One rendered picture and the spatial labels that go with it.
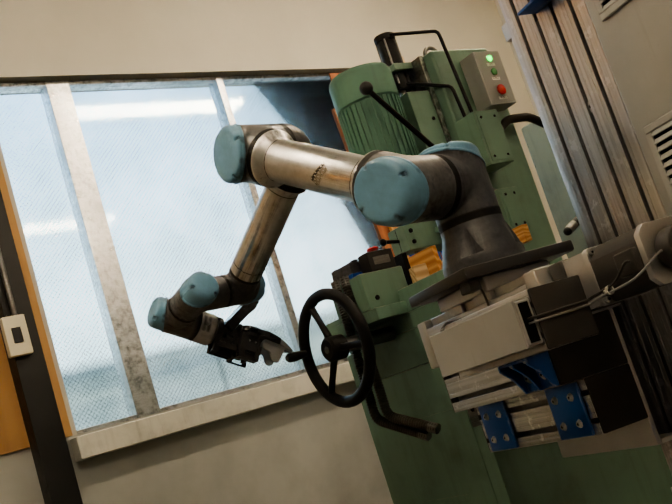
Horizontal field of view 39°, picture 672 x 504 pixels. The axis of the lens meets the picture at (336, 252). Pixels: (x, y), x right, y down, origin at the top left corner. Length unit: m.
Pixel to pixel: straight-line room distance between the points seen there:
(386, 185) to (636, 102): 0.42
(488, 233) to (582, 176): 0.18
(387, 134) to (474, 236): 0.88
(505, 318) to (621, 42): 0.44
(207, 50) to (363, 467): 1.81
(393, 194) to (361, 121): 0.96
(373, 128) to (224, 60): 1.69
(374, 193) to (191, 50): 2.52
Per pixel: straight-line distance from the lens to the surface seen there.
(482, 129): 2.55
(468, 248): 1.67
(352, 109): 2.54
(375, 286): 2.32
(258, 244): 2.12
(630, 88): 1.48
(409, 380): 2.39
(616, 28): 1.49
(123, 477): 3.35
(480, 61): 2.70
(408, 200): 1.57
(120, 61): 3.87
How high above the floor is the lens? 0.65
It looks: 9 degrees up
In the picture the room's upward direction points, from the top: 18 degrees counter-clockwise
